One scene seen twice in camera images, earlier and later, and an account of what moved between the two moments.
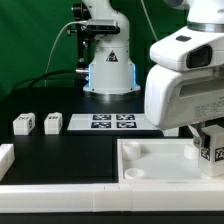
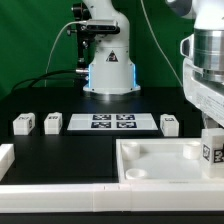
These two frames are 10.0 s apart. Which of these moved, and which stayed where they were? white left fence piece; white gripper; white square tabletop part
Moved: white gripper
Stayed: white left fence piece; white square tabletop part
